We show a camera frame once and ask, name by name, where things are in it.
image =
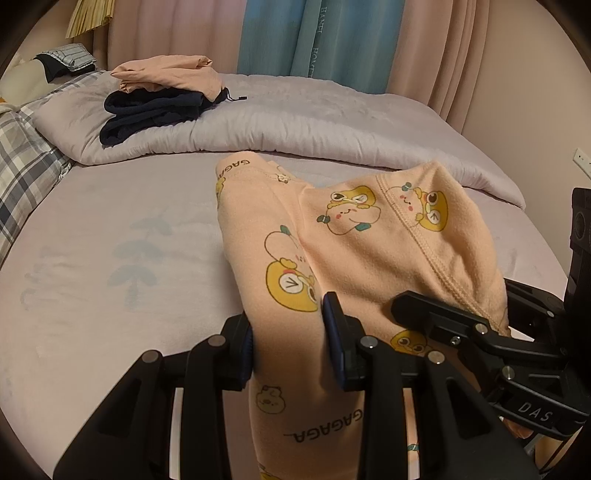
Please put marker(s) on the yellow pleated fabric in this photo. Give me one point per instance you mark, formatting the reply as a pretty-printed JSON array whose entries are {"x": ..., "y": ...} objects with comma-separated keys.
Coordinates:
[{"x": 90, "y": 18}]

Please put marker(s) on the folded peach garment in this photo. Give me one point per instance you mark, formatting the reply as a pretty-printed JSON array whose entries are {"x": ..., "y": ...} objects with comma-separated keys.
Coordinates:
[{"x": 166, "y": 71}]

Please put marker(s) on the beige pillow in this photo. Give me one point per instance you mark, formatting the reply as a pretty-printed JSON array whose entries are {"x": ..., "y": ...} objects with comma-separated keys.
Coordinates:
[{"x": 23, "y": 81}]

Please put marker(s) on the orange cartoon print shirt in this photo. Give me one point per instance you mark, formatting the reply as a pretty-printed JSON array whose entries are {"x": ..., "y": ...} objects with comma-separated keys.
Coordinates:
[{"x": 369, "y": 258}]

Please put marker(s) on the pink curtain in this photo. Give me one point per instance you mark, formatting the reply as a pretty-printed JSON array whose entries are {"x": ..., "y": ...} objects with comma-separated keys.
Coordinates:
[
  {"x": 438, "y": 55},
  {"x": 175, "y": 27}
]

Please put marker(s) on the striped pillow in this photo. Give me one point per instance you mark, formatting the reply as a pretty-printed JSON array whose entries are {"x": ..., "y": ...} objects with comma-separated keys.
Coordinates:
[{"x": 71, "y": 55}]

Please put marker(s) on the grey quilt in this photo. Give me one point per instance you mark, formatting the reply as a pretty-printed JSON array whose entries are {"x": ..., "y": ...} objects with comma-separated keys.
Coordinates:
[{"x": 300, "y": 120}]

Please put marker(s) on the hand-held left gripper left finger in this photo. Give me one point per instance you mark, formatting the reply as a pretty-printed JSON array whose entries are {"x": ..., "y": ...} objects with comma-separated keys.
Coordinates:
[{"x": 242, "y": 364}]

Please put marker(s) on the dark navy cloth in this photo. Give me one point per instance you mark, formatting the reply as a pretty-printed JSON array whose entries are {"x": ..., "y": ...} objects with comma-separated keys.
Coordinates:
[{"x": 51, "y": 67}]

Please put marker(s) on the plaid duvet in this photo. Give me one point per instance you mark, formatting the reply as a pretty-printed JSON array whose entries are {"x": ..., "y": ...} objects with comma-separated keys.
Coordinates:
[{"x": 23, "y": 157}]

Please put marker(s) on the folded navy garment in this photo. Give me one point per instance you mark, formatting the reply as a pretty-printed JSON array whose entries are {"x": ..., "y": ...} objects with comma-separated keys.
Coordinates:
[{"x": 147, "y": 110}]

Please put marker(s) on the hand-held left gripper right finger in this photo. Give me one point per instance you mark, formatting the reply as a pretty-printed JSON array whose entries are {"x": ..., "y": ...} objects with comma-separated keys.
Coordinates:
[{"x": 332, "y": 341}]

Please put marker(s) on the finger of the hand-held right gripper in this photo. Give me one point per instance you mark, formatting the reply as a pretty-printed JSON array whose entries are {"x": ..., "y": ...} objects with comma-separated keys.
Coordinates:
[
  {"x": 438, "y": 314},
  {"x": 531, "y": 300}
]

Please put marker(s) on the white wall socket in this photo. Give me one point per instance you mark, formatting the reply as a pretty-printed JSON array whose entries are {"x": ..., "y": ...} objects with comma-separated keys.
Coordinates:
[{"x": 582, "y": 162}]

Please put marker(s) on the blue curtain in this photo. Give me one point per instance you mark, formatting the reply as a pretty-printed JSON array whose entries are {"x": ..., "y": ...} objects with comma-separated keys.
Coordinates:
[{"x": 277, "y": 37}]

